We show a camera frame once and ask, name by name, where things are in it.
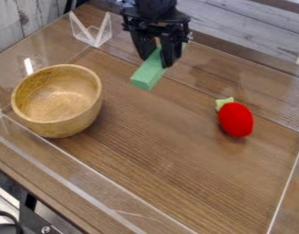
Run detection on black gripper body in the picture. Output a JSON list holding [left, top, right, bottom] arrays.
[[120, 0, 191, 42]]

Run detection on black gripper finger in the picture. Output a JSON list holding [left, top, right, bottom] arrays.
[[160, 33, 182, 69], [131, 31, 156, 60]]

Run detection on green rectangular block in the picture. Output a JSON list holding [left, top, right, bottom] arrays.
[[130, 47, 166, 90]]

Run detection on brown wooden bowl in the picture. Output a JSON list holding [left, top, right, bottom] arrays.
[[11, 64, 103, 138]]

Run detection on red plush strawberry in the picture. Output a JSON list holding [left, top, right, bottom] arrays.
[[215, 97, 254, 138]]

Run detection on clear acrylic corner bracket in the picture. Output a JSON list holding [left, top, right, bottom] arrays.
[[68, 12, 112, 48]]

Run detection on clear acrylic tray wall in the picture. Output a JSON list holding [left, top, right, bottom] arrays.
[[0, 108, 196, 234]]

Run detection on black metal table frame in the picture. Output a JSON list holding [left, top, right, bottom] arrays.
[[19, 193, 63, 234]]

